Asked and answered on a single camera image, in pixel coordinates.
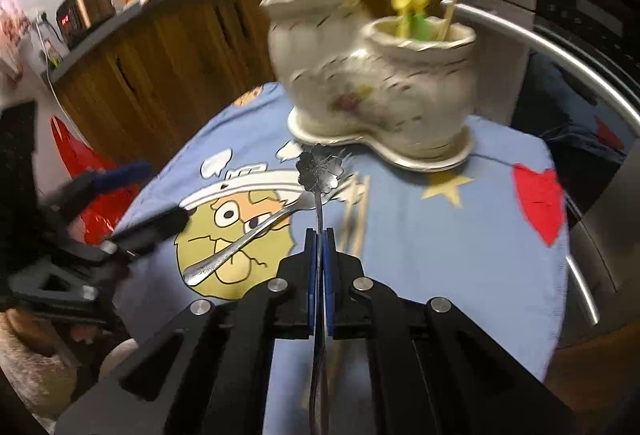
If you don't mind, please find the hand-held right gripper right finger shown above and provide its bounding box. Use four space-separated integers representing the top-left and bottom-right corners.
322 227 577 435

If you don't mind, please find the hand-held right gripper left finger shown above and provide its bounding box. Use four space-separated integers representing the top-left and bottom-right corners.
52 227 321 435

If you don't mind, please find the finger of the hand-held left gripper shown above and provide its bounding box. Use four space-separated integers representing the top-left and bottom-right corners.
45 159 153 216
97 205 198 262

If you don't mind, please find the silver fork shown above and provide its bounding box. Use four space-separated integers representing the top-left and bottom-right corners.
182 147 356 287

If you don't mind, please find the silver flower spoon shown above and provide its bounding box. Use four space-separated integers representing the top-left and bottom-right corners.
295 142 347 435

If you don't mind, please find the cream ceramic utensil holder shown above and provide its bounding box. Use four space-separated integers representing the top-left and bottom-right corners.
259 0 477 162

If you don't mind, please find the green sealing stick yellow top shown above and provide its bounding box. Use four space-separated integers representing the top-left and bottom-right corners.
407 0 435 40

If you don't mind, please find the red plastic bag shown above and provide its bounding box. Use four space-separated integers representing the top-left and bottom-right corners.
50 115 142 247

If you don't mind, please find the blue cartoon printed cloth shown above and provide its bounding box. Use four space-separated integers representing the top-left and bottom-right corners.
112 82 572 435

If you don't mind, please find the wooden kitchen cabinet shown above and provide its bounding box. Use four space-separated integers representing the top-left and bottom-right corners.
52 0 451 178

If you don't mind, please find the grey speckled countertop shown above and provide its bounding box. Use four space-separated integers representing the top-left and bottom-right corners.
47 0 618 86

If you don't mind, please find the cream ceramic holder tray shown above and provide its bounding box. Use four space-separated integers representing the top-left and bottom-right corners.
286 107 475 174

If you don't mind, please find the copper electric pressure cooker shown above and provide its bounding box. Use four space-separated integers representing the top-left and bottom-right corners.
55 0 117 48

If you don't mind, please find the pink white blurred cloth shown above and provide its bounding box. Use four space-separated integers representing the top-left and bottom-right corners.
0 0 32 106

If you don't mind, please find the white charging cable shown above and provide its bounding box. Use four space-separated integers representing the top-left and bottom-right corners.
34 12 68 116

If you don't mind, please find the steel drawer handle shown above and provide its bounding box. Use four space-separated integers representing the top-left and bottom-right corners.
564 255 601 327

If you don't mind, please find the curved steel oven handle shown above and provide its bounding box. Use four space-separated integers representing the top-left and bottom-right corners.
440 2 640 138

